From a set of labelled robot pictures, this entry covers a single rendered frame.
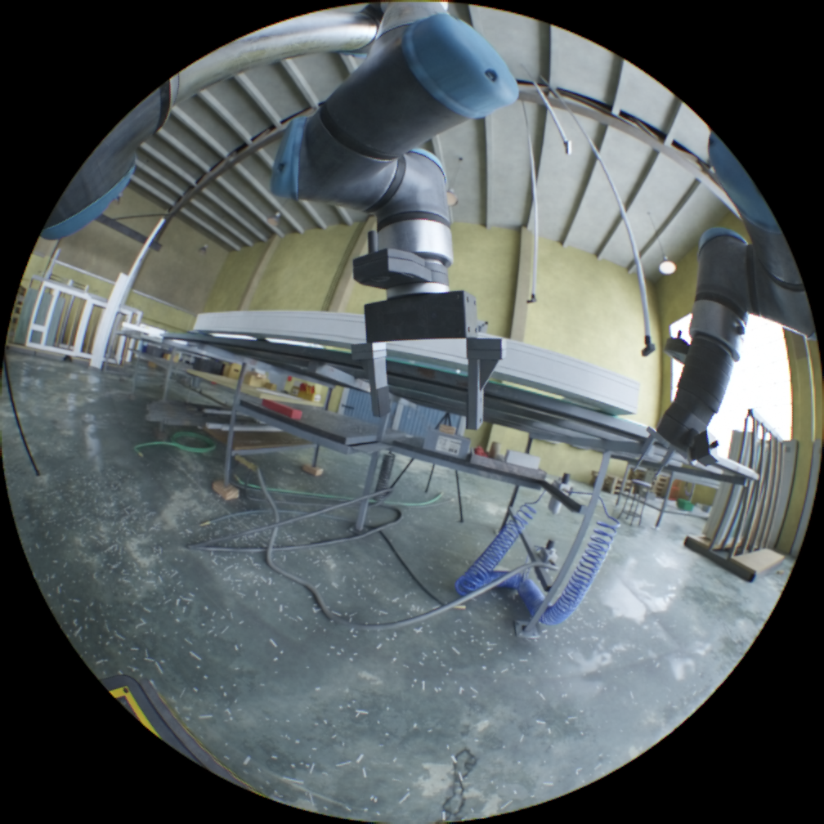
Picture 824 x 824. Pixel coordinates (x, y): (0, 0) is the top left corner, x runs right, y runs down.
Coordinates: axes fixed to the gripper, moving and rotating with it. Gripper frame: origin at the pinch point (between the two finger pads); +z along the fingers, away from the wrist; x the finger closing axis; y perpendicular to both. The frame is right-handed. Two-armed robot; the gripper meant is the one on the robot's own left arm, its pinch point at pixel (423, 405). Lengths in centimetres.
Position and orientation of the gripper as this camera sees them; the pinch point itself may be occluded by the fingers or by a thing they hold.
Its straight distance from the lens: 30.7
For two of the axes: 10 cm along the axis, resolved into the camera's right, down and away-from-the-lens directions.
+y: 4.9, -2.8, 8.3
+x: -8.7, -1.0, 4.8
